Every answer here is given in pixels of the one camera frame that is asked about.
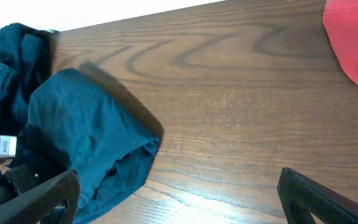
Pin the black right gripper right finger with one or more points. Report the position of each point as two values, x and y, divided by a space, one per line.
303 199

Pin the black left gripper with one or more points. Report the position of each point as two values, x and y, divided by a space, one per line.
16 181

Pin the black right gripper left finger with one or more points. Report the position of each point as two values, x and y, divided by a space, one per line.
54 201

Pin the blue denim shorts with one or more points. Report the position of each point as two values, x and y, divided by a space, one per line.
73 123

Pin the folded navy garment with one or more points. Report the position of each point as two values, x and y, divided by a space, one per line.
25 63

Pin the red printed t-shirt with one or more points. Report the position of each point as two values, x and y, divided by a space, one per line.
340 20

